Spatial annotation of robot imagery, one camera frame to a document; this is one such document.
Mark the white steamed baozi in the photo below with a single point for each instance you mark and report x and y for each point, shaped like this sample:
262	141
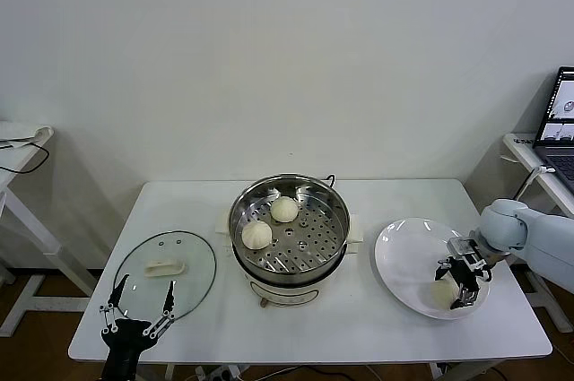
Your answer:
283	210
257	235
441	295

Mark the white round plate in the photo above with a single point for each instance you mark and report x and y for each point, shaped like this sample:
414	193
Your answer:
403	264

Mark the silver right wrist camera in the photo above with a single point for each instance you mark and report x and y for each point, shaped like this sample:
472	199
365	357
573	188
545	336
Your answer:
466	248

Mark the cream electric cooker base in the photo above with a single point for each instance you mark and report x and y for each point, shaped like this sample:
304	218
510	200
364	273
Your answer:
282	289

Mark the white side table with cloth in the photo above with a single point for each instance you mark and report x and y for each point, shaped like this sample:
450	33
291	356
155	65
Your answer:
31	300

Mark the white power strip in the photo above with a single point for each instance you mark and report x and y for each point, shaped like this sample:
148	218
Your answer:
224	372

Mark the dark grey open laptop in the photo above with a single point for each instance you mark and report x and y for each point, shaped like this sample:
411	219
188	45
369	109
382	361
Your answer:
558	148

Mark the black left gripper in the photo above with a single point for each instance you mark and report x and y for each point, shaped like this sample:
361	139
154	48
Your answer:
125	345

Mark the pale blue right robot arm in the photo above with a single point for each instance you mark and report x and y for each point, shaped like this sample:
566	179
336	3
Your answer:
533	233

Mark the stainless steel steamer basket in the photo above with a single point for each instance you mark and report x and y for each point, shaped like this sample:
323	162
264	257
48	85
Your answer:
287	237

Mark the white side table with laptop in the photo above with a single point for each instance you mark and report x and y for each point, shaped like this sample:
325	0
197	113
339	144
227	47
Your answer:
520	144

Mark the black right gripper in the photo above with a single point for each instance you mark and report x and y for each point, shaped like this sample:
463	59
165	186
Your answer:
464	275

